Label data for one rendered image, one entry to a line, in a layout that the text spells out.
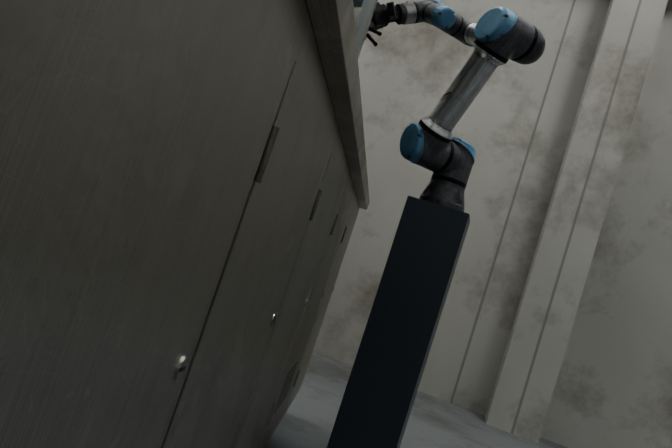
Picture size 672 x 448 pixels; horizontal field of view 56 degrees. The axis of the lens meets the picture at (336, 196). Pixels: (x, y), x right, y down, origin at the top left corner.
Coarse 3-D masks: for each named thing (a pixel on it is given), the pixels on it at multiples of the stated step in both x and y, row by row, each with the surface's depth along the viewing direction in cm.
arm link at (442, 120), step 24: (480, 24) 187; (504, 24) 181; (528, 24) 186; (480, 48) 186; (504, 48) 184; (528, 48) 187; (480, 72) 189; (456, 96) 192; (432, 120) 197; (456, 120) 196; (408, 144) 199; (432, 144) 197; (432, 168) 203
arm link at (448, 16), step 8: (424, 8) 224; (432, 8) 220; (440, 8) 217; (448, 8) 216; (424, 16) 224; (432, 16) 219; (440, 16) 216; (448, 16) 217; (456, 16) 221; (432, 24) 222; (440, 24) 217; (448, 24) 218; (456, 24) 221; (448, 32) 224
